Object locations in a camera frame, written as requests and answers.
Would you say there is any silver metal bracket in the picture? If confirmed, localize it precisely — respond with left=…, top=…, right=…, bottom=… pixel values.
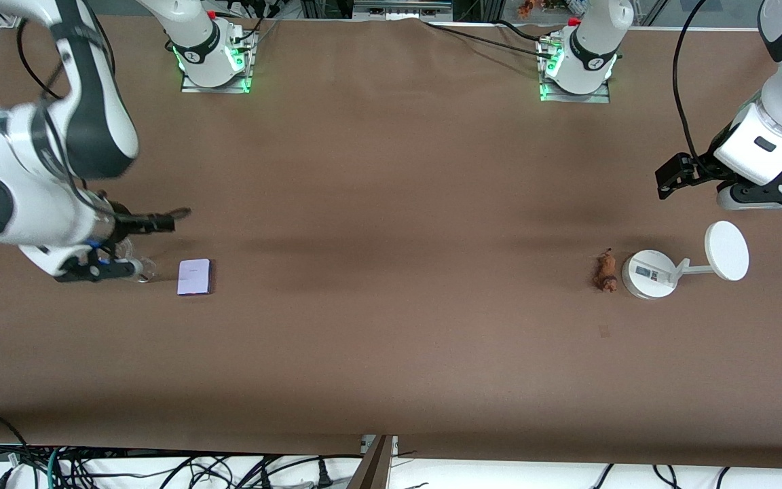
left=360, top=435, right=401, bottom=458

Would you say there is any white round stand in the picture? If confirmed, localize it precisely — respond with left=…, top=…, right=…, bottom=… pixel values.
left=620, top=221, right=750, bottom=300

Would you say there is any short black table cable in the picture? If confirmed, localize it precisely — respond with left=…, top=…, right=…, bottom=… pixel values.
left=493, top=19, right=549, bottom=41

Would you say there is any silver metal rail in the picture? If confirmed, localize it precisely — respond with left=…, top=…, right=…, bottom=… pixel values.
left=354, top=0, right=453, bottom=18

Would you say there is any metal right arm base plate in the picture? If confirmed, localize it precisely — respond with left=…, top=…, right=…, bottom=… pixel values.
left=181, top=29, right=257, bottom=94

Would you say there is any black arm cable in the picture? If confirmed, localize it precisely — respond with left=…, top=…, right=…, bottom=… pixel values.
left=672, top=0, right=711, bottom=167
left=16, top=0, right=117, bottom=219

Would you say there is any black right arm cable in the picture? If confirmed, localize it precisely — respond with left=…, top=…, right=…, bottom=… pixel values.
left=16, top=0, right=117, bottom=219

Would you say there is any long black table cable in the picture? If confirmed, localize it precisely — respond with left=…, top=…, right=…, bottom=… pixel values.
left=424, top=20, right=549, bottom=56

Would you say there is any brown slanted post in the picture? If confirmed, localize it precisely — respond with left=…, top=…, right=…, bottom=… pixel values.
left=346, top=435, right=395, bottom=489

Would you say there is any clear plastic cup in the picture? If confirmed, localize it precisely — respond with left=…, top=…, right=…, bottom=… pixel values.
left=114, top=236, right=159, bottom=283

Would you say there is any brown lion statue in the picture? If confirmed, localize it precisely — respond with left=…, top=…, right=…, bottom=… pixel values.
left=593, top=249, right=620, bottom=293

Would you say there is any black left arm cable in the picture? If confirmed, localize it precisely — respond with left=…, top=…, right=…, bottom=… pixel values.
left=672, top=0, right=711, bottom=167

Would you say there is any brown table cover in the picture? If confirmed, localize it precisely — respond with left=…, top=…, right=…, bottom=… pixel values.
left=0, top=15, right=782, bottom=471

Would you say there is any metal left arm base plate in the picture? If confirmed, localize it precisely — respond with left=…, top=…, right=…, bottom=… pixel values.
left=538, top=37, right=612, bottom=104

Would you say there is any small lavender box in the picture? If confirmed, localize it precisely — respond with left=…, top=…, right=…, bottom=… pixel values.
left=176, top=258, right=214, bottom=297

